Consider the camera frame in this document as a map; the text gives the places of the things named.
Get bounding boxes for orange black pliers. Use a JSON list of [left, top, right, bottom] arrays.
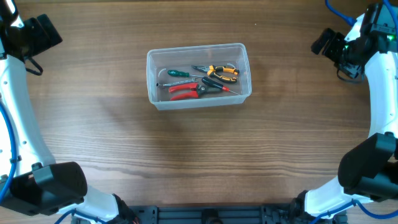
[[191, 65, 239, 84]]

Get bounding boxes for black red screwdriver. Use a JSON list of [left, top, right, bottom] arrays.
[[201, 77, 237, 95]]

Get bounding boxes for green handled screwdriver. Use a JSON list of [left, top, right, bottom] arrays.
[[167, 70, 202, 78]]

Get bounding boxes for silver socket wrench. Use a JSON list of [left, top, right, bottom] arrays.
[[156, 78, 198, 88]]

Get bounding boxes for red handled cutters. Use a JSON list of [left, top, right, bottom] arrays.
[[169, 83, 222, 101]]

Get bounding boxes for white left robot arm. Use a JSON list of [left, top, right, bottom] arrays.
[[1, 1, 140, 223]]

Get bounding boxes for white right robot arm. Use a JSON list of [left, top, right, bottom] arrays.
[[290, 1, 397, 223]]

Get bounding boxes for clear plastic container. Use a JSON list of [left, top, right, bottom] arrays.
[[146, 43, 252, 110]]

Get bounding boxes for left blue cable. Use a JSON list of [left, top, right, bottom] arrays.
[[0, 102, 18, 205]]

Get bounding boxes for black aluminium frame rail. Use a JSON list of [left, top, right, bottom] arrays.
[[130, 202, 348, 224]]

